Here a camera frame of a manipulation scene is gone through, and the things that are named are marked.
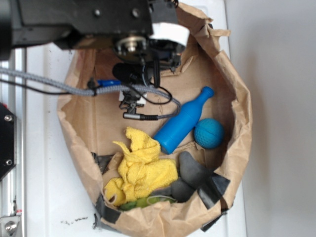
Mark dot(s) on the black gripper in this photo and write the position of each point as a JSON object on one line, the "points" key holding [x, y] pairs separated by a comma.
{"points": [[144, 57]]}

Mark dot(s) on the blue sponge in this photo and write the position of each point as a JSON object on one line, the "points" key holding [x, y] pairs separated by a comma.
{"points": [[108, 82]]}

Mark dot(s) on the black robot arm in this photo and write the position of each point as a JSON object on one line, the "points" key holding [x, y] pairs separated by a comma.
{"points": [[144, 34]]}

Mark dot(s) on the blue plastic bottle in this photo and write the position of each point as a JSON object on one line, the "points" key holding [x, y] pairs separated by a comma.
{"points": [[173, 132]]}

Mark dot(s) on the blue textured ball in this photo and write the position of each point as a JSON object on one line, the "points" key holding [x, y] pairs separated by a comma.
{"points": [[209, 133]]}

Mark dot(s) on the yellow knitted cloth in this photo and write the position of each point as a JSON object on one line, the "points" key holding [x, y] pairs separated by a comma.
{"points": [[141, 171]]}

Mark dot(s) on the green toy with band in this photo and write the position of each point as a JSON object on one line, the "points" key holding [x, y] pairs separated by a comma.
{"points": [[146, 201]]}

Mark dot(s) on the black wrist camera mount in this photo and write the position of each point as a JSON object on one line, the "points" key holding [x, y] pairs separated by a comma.
{"points": [[130, 104]]}

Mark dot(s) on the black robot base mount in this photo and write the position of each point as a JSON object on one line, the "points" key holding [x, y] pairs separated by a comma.
{"points": [[8, 143]]}

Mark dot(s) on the aluminium frame rail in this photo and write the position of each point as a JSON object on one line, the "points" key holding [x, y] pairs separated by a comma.
{"points": [[12, 187]]}

